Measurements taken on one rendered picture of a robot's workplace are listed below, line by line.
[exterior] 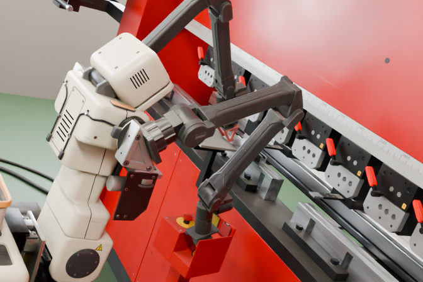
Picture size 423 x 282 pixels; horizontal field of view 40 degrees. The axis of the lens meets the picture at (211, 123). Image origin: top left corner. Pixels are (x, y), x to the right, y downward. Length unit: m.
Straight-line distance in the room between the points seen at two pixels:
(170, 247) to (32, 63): 3.34
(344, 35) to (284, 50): 0.31
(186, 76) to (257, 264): 1.38
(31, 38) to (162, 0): 2.27
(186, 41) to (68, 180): 1.54
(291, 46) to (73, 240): 1.09
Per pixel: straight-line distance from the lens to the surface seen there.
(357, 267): 1.92
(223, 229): 2.08
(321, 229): 2.03
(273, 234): 2.04
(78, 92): 1.66
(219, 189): 1.86
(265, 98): 1.68
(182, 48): 3.11
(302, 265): 1.93
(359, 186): 1.92
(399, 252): 2.14
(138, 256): 2.89
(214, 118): 1.58
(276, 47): 2.33
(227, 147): 2.29
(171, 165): 2.66
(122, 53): 1.64
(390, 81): 1.88
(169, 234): 2.06
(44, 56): 5.17
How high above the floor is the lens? 1.70
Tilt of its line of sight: 16 degrees down
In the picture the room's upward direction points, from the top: 20 degrees clockwise
